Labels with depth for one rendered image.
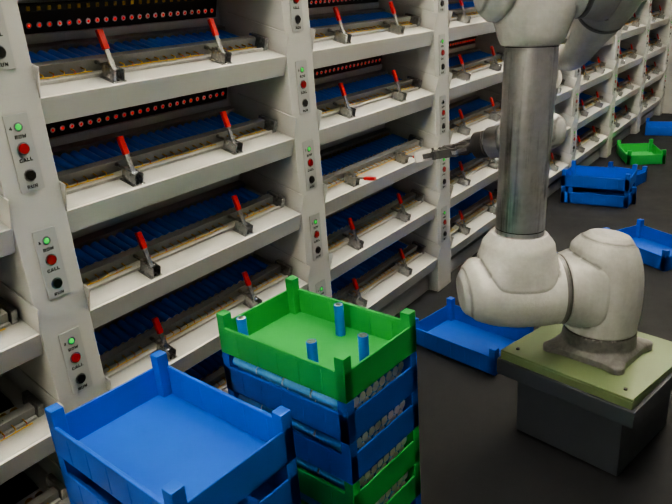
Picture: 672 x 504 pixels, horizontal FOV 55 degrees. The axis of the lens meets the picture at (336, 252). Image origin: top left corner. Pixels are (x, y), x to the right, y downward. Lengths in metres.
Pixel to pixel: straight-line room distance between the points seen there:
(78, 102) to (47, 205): 0.18
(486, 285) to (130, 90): 0.78
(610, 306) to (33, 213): 1.12
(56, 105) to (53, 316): 0.35
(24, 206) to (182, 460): 0.48
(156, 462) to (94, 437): 0.13
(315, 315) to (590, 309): 0.57
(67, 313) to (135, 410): 0.23
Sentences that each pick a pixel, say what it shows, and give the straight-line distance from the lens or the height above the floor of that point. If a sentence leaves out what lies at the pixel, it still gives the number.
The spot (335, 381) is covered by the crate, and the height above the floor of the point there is 0.44.
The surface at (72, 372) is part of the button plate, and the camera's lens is 1.27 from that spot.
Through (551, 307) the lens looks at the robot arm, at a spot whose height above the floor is 0.37.
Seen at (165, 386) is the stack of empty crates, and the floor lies 0.42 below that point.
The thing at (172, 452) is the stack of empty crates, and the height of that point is 0.40.
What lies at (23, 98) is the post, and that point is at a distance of 1.15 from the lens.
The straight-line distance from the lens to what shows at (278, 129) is 1.60.
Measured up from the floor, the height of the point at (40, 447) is 0.30.
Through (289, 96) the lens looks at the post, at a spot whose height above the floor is 0.79.
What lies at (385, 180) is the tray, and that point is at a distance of 1.93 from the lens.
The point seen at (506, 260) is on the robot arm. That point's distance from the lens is 1.37.
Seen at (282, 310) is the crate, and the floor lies 0.42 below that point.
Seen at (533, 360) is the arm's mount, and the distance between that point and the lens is 1.52.
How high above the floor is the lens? 1.00
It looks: 21 degrees down
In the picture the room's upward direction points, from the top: 4 degrees counter-clockwise
